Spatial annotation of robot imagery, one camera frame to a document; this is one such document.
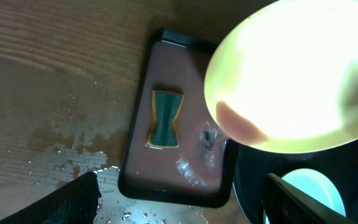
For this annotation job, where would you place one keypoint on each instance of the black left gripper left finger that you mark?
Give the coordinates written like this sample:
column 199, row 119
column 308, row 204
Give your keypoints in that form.
column 75, row 202

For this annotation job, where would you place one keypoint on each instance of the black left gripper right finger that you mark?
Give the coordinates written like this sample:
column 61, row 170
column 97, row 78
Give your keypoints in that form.
column 284, row 203

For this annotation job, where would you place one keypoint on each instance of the mint plate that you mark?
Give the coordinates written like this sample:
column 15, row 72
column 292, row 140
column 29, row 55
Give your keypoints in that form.
column 317, row 186

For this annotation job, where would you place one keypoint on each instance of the green and orange sponge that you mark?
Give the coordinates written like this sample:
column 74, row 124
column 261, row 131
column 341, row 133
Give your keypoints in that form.
column 163, row 129

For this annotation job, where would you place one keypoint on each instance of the yellow plate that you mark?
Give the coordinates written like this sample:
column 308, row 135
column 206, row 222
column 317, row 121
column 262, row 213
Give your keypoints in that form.
column 286, row 78

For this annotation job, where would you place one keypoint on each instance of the black round tray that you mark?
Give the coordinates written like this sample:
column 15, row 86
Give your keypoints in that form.
column 340, row 165

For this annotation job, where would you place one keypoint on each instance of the brown rectangular tray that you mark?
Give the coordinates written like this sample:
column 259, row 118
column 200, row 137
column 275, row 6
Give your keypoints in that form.
column 197, row 171

